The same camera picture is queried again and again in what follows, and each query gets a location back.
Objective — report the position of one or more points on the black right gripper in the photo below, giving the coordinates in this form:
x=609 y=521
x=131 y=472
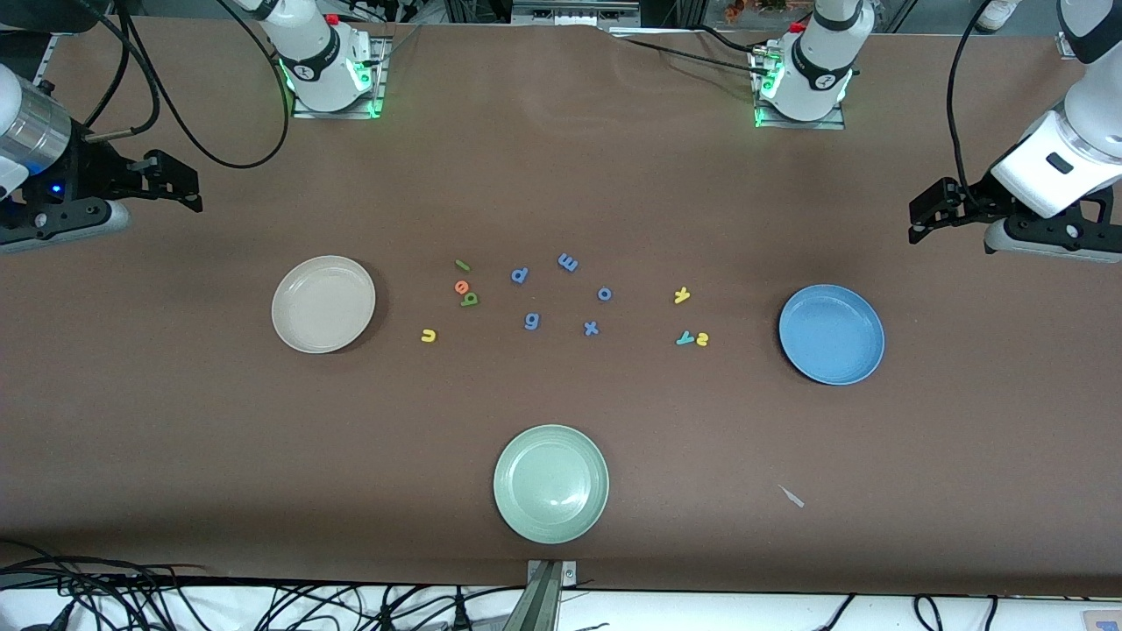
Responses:
x=90 y=169

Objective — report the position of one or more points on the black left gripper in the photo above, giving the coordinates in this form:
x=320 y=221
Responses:
x=973 y=203

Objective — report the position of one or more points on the teal foam letter y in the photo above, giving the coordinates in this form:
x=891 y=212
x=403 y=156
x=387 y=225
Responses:
x=685 y=338

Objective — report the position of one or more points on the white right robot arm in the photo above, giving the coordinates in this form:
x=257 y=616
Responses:
x=320 y=66

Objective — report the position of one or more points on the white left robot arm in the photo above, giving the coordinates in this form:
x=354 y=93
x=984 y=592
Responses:
x=820 y=74

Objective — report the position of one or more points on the blue round plate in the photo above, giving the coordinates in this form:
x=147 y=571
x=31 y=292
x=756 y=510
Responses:
x=831 y=337

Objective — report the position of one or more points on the beige brown round plate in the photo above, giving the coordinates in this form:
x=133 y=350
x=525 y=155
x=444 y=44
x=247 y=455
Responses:
x=323 y=307

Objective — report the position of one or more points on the small grey tape scrap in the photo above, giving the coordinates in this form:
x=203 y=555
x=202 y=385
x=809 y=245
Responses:
x=793 y=498

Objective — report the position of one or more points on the blue foam letter m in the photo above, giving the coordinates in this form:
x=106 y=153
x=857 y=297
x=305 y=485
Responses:
x=568 y=262

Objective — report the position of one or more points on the brown table cover sheet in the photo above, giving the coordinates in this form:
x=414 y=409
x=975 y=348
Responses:
x=561 y=175

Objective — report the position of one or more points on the beige cardboard piece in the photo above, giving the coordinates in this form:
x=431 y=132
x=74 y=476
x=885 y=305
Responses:
x=1103 y=620

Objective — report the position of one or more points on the pale green round plate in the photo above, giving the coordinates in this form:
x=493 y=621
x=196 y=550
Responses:
x=550 y=484

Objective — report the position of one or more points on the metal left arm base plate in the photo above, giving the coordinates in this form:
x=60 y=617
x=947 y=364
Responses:
x=798 y=125

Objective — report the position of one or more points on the aluminium table edge rail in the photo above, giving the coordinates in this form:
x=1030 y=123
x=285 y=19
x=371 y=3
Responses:
x=46 y=53

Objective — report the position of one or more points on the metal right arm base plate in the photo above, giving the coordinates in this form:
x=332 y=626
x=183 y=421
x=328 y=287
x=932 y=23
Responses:
x=337 y=115

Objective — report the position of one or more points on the aluminium corner bracket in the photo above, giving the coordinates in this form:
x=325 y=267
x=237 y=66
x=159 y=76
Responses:
x=1065 y=48

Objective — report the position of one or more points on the aluminium frame crossbar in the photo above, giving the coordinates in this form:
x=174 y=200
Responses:
x=574 y=13

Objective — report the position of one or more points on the grey metal camera post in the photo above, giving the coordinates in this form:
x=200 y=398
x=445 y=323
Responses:
x=550 y=605

